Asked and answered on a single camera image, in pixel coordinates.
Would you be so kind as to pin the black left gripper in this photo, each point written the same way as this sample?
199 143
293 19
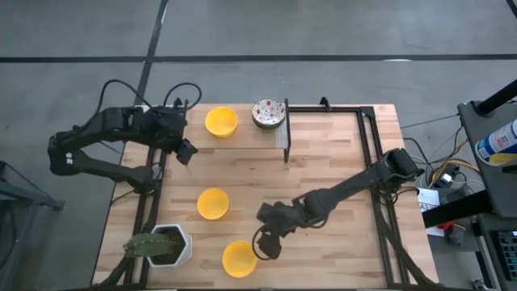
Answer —
165 127

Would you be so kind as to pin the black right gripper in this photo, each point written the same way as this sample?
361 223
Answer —
280 218

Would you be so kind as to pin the yellow plastic mini bowl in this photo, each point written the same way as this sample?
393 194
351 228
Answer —
213 203
221 121
239 260

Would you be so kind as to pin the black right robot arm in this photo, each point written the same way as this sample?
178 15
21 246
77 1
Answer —
351 184

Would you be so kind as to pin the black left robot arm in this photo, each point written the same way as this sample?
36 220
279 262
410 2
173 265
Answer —
93 129

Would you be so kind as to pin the white hexagonal plant pot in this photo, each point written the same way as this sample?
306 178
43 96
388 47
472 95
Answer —
187 246

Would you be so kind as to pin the green cactus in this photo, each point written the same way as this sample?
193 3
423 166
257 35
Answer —
149 244

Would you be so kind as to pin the black divider bar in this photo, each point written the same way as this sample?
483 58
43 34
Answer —
287 141

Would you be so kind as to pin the white paper sheet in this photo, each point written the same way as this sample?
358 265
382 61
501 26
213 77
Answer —
429 199

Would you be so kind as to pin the grey metal stand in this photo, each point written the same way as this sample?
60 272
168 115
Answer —
24 198

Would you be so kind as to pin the red small object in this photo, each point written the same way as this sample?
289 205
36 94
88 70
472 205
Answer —
445 225

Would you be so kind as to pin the grey small object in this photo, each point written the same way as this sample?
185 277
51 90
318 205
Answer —
455 235

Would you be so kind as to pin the white power adapter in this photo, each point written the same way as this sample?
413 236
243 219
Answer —
446 178

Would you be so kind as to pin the black cross beam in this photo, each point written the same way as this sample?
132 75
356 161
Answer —
456 210

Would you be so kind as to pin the grey cart top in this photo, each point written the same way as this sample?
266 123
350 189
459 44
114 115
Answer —
484 178

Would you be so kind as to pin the black button panel device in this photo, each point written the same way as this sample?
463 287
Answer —
508 250

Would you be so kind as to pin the white and blue spray can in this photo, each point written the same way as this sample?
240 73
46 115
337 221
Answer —
498 143

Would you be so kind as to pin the black pole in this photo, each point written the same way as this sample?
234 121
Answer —
498 97

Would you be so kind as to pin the black aluminium table frame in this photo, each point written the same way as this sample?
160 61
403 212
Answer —
335 109

